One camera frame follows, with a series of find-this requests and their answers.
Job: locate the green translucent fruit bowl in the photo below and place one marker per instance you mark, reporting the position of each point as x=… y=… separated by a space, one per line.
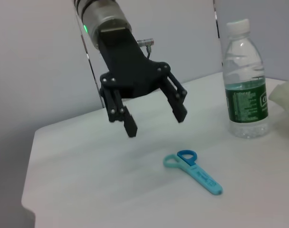
x=287 y=95

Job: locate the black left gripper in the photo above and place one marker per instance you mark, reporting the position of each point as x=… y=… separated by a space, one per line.
x=125 y=66

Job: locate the clear water bottle green label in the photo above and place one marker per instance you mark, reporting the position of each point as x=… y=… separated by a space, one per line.
x=246 y=71

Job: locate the blue scissors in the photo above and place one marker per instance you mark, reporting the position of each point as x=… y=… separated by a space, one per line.
x=201 y=177

